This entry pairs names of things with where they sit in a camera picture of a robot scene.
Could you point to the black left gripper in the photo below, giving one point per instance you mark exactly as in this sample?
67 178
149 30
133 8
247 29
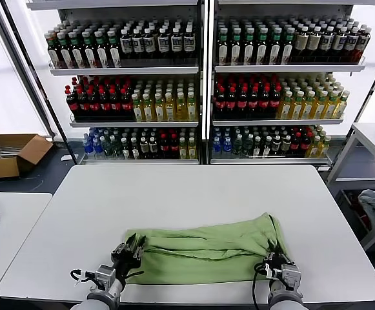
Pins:
127 260

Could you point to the white paper scrap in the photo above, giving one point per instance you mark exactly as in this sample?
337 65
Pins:
66 158

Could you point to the blue water bottle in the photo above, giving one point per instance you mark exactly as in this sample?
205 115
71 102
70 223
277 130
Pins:
227 146
217 146
88 146
97 148

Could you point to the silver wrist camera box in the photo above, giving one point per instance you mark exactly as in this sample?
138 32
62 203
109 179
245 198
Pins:
106 274
291 276

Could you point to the small dark white-cap bottle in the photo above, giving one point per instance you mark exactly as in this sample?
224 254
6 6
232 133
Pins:
266 148
153 149
286 146
135 150
257 148
126 150
144 150
276 146

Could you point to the green-cap dark tea bottle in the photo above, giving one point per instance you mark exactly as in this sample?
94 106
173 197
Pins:
249 48
53 51
101 51
275 48
65 51
114 51
223 48
77 51
89 51
235 48
262 48
288 48

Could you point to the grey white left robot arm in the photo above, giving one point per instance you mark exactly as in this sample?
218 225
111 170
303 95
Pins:
103 298

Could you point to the green tinted water bottle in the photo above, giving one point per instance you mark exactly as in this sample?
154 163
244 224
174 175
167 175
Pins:
247 146
117 149
107 148
237 146

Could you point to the black slanted frame pole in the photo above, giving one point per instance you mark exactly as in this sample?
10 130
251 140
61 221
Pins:
39 84
373 90

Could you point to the clear plastic wrapped packets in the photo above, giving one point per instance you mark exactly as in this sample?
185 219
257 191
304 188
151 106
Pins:
3 151

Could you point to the dark storage bin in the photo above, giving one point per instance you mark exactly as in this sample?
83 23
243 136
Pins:
347 198

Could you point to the dark bottle blue-white label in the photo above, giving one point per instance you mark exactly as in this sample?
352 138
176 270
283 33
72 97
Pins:
148 44
126 45
163 44
327 42
137 45
352 43
363 42
176 44
339 42
189 44

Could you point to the grey metal shelf unit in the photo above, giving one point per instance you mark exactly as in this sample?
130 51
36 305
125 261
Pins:
287 68
126 70

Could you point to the yellow juice bottle green band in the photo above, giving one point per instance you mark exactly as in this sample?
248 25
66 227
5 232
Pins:
320 108
148 109
181 109
308 108
137 109
331 107
191 108
170 109
342 106
315 148
159 109
191 150
285 108
297 108
325 147
183 150

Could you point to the brown cardboard box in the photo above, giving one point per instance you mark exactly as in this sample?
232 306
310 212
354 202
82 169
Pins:
0 168

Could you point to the red-cap cola bottle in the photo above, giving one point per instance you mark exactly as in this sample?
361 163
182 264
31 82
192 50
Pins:
174 148
115 105
164 148
264 103
71 105
295 145
232 104
126 105
275 103
104 105
82 106
93 106
305 145
242 104
220 103
254 103

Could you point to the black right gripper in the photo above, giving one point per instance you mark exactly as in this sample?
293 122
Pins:
274 264

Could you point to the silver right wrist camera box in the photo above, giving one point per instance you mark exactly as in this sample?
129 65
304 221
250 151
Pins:
291 276

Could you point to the light green polo shirt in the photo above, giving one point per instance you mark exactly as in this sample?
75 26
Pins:
206 255

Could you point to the dark bottle beige label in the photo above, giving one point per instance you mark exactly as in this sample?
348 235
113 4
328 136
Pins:
301 43
315 42

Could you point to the grey frame side table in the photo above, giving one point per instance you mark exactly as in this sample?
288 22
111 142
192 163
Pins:
368 129

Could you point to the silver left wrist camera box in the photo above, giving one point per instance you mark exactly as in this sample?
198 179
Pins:
106 274

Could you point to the red cloth item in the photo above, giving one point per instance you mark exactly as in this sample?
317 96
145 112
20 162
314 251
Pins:
363 213

